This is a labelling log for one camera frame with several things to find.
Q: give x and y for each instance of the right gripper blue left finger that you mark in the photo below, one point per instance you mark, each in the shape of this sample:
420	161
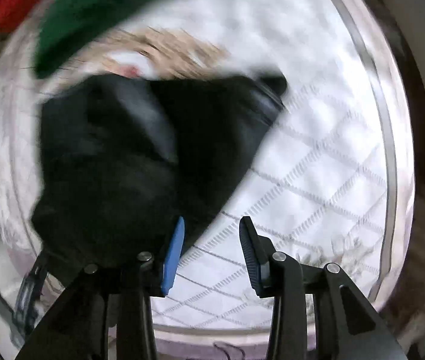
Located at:
77	324

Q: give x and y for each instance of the black leather jacket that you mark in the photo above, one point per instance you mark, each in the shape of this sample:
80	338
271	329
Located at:
124	159

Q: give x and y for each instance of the green folded garment white stripes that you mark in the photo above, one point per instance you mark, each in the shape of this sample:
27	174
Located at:
68	25

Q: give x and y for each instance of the floral bedspread bed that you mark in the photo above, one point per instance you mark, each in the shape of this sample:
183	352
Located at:
333	181

